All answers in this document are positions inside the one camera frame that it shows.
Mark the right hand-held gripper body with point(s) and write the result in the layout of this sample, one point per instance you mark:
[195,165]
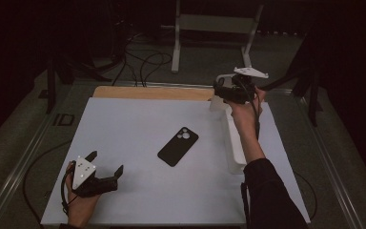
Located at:
[243,90]

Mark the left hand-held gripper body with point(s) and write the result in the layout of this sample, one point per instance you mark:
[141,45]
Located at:
[89,186]

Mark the white rectangular plastic container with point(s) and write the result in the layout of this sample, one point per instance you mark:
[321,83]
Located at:
[235,149]

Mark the black phone case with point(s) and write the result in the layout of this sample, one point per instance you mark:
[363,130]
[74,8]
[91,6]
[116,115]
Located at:
[176,148]

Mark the person's right hand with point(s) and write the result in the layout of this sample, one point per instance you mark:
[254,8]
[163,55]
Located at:
[246,113]

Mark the person's left hand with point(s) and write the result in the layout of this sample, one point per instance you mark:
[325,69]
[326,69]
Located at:
[79,210]

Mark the white table mat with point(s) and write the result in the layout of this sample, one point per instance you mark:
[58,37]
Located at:
[158,197]

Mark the white metal stand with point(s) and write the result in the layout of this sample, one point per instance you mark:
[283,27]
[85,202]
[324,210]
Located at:
[214,24]

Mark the black tripod stand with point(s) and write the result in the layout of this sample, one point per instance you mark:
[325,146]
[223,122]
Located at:
[51,92]
[313,95]

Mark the black square floor frame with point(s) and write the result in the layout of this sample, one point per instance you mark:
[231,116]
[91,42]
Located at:
[63,120]

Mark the metal floor rail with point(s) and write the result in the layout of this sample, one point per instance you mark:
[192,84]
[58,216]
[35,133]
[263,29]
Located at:
[16,178]
[333,171]

